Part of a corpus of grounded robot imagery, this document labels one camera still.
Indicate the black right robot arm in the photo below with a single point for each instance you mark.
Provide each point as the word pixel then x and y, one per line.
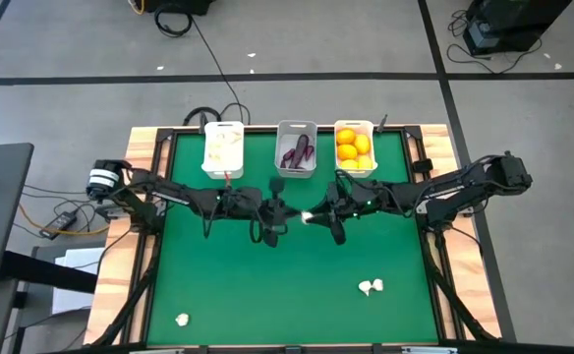
pixel 464 189

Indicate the white garlic bulb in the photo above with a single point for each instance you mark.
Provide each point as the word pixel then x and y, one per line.
pixel 229 139
pixel 377 284
pixel 214 155
pixel 306 217
pixel 365 287
pixel 182 319

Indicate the black table frame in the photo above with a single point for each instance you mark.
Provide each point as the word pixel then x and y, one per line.
pixel 165 152

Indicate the green table mat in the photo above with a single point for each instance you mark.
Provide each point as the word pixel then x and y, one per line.
pixel 292 295

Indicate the white plastic basket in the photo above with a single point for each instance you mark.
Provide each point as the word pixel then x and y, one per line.
pixel 222 173
pixel 295 173
pixel 356 173

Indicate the small red object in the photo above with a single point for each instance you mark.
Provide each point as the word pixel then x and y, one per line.
pixel 227 178

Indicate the black box on frame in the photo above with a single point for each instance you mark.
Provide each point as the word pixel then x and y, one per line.
pixel 422 165

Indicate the black floor equipment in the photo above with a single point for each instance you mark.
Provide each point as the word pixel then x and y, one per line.
pixel 179 5

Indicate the black equipment box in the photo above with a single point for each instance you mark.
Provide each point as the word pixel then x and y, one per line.
pixel 513 24

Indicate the black diagonal frame strut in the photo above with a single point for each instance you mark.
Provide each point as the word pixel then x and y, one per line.
pixel 130 295
pixel 456 300

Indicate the purple eggplant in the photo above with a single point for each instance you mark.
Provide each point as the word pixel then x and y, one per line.
pixel 287 159
pixel 301 150
pixel 310 153

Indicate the white sheet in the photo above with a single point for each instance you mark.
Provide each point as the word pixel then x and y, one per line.
pixel 78 260

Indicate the black desk beam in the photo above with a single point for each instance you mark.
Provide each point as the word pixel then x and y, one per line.
pixel 46 273

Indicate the black power adapter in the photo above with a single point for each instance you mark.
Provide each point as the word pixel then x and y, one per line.
pixel 60 224

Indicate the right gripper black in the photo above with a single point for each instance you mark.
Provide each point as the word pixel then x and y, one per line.
pixel 335 216

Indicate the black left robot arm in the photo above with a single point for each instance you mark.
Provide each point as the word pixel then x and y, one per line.
pixel 189 196

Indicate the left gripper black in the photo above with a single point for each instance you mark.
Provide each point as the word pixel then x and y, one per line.
pixel 273 216

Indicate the yellow lemon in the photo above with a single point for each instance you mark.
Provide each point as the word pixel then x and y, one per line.
pixel 346 136
pixel 347 152
pixel 349 165
pixel 362 144
pixel 365 161

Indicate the black clamp knob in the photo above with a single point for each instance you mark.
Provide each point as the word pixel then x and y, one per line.
pixel 381 123
pixel 202 123

